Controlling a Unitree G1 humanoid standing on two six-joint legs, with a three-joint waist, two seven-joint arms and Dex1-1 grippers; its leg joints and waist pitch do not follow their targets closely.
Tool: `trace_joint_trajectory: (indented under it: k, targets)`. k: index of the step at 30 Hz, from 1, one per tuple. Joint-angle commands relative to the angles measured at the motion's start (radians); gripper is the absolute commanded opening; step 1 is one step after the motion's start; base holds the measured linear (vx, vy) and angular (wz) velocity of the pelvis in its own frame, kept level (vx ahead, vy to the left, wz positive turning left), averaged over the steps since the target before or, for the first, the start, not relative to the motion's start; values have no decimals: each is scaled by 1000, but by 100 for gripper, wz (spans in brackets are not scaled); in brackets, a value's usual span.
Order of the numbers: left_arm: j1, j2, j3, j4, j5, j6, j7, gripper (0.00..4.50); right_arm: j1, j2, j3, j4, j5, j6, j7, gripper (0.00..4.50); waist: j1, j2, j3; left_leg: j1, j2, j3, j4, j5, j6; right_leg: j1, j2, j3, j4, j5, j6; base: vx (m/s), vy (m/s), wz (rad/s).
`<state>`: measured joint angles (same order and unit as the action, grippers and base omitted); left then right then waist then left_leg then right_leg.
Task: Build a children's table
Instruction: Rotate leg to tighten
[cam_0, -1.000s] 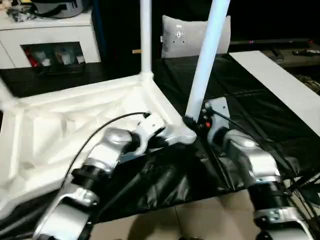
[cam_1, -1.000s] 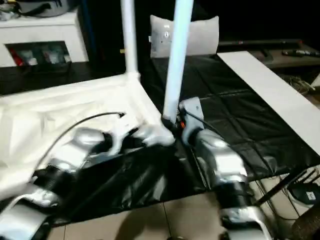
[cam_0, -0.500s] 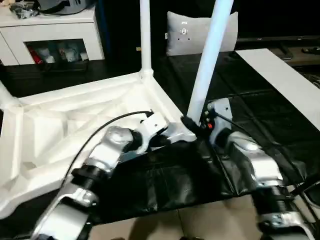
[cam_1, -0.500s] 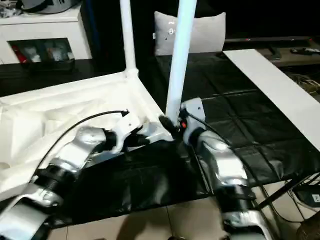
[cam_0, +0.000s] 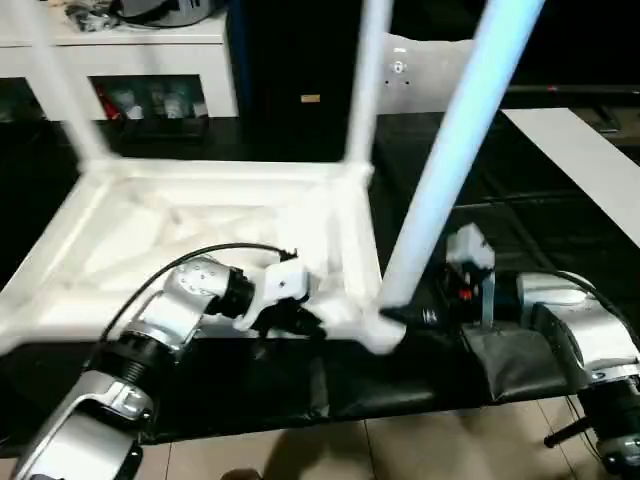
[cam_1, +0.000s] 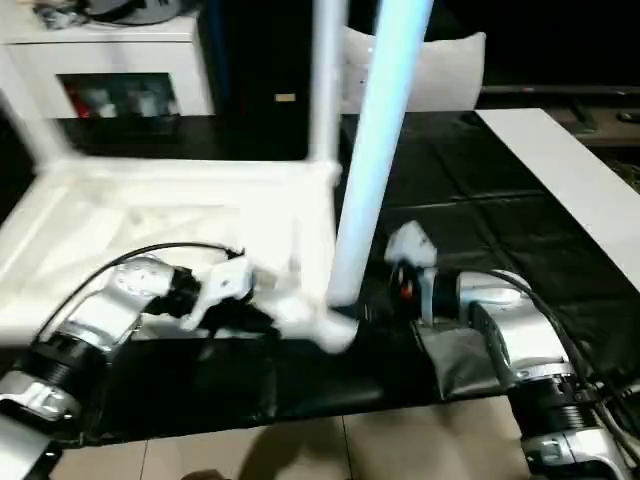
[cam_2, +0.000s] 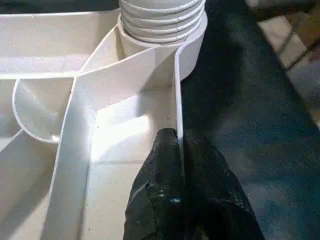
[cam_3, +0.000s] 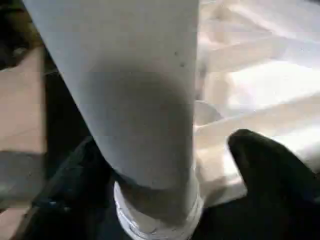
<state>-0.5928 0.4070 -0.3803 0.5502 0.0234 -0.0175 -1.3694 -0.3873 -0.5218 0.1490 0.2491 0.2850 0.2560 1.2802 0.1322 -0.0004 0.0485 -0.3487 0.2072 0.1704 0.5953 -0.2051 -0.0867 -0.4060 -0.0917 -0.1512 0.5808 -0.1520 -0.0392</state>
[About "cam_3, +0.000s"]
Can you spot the white plastic table leg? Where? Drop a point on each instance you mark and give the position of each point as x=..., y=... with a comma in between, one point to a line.
x=125, y=87

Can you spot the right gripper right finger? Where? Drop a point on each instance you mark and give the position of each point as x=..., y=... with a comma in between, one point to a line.
x=275, y=195

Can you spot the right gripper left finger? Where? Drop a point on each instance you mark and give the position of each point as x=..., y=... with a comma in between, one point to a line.
x=75, y=200

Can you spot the white plastic table top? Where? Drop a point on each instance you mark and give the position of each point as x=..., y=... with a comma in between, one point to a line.
x=262, y=87

